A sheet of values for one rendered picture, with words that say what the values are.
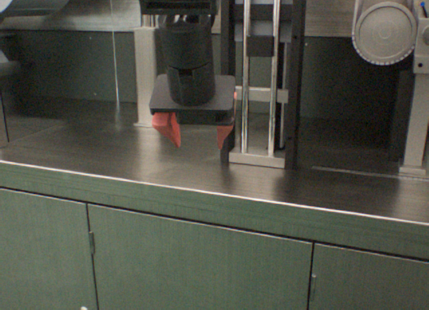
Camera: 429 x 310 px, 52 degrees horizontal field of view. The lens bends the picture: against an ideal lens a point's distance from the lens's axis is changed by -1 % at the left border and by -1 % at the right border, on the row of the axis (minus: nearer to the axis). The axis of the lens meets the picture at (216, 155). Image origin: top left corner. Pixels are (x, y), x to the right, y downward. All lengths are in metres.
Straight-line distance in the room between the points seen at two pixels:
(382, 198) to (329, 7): 0.66
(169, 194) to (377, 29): 0.54
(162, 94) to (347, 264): 0.48
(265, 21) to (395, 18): 0.27
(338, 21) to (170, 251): 0.78
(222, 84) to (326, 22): 0.80
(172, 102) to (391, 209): 0.44
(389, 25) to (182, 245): 0.62
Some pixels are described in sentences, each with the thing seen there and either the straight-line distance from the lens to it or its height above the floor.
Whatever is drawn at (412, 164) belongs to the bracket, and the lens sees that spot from 1.00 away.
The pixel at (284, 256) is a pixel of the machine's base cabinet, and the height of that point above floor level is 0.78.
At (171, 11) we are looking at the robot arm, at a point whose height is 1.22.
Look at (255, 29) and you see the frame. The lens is 0.92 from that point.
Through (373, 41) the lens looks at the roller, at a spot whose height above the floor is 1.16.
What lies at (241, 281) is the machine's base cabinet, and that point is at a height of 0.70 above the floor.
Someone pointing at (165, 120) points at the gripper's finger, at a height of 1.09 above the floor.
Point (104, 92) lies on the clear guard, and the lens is 1.52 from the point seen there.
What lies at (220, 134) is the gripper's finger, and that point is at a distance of 0.56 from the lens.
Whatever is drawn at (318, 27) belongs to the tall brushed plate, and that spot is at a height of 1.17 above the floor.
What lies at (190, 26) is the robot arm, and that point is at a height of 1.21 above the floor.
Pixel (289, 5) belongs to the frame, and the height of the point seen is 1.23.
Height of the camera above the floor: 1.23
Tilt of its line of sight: 19 degrees down
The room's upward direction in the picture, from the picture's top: straight up
